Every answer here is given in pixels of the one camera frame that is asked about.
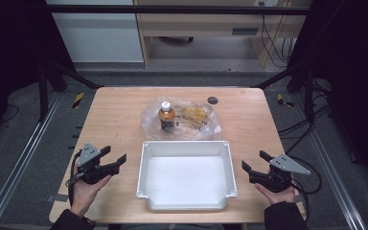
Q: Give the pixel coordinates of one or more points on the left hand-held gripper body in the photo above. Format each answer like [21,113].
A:
[91,167]

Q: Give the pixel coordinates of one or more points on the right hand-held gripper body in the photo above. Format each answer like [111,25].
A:
[276,180]

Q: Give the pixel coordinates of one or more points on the person's right hand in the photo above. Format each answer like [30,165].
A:
[281,197]

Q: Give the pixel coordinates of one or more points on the person's left hand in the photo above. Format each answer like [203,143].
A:
[86,196]

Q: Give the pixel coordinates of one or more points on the grey tape strip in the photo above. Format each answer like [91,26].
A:
[57,198]

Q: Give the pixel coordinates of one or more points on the yellow black floor tape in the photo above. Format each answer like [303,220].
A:
[283,100]
[78,100]

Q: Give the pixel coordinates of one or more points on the clear plastic bag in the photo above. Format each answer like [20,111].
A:
[201,132]

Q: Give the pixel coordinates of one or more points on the orange drink bottle white cap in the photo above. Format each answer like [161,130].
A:
[166,118]

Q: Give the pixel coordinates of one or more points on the white plastic bin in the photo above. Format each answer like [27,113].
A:
[187,179]

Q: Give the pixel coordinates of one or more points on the yellow snack packet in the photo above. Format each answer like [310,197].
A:
[196,113]

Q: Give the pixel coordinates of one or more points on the dark round table grommet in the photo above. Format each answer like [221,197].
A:
[212,100]

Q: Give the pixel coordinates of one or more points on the black metal stand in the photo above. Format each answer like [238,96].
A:
[300,80]
[49,83]

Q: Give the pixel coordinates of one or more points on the white cabinet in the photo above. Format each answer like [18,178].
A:
[99,35]

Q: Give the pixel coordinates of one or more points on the wooden desk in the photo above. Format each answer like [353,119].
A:
[204,25]

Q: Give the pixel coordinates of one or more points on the aluminium floor rail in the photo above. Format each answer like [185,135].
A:
[330,169]
[19,163]

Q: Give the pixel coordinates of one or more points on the black metal frame bar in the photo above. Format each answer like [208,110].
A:
[172,10]

